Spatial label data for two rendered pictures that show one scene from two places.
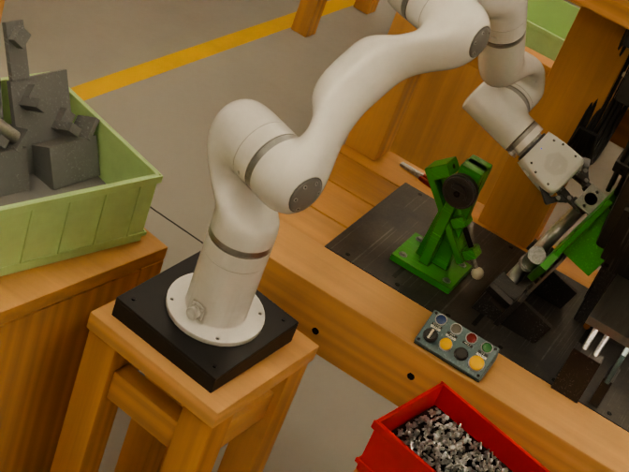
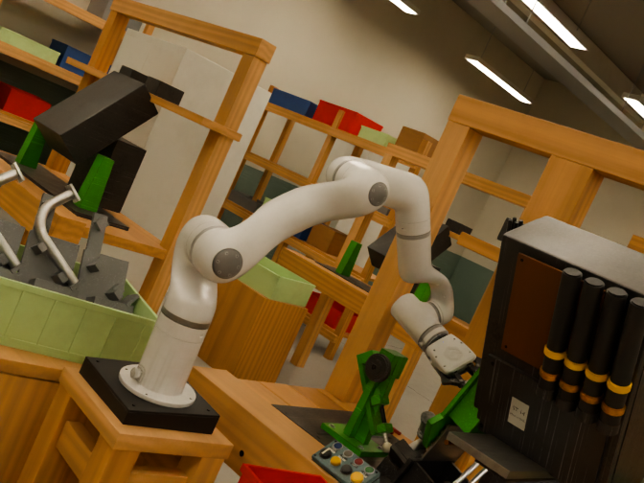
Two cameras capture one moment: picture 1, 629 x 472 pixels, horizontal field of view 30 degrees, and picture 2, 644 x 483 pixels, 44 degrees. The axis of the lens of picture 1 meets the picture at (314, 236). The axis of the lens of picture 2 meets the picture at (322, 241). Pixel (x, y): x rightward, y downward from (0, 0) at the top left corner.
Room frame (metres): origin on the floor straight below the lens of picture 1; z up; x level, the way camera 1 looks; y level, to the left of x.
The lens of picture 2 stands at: (0.12, -0.78, 1.52)
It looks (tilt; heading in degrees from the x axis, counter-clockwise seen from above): 4 degrees down; 22
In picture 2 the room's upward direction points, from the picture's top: 24 degrees clockwise
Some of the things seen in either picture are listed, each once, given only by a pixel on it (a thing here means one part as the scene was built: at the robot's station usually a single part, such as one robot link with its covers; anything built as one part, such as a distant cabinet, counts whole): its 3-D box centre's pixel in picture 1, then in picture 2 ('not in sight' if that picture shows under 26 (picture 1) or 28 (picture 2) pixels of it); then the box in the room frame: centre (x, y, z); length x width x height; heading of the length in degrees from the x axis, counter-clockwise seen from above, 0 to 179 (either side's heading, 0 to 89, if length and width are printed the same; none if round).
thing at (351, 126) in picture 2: not in sight; (310, 211); (7.70, 2.59, 1.13); 2.48 x 0.54 x 2.27; 69
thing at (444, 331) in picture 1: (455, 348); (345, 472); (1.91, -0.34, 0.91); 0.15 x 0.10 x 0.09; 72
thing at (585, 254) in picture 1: (598, 232); (479, 403); (2.10, -0.53, 1.17); 0.13 x 0.12 x 0.20; 72
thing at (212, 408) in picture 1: (205, 336); (146, 412); (1.76, 0.12, 0.83); 0.32 x 0.32 x 0.04; 66
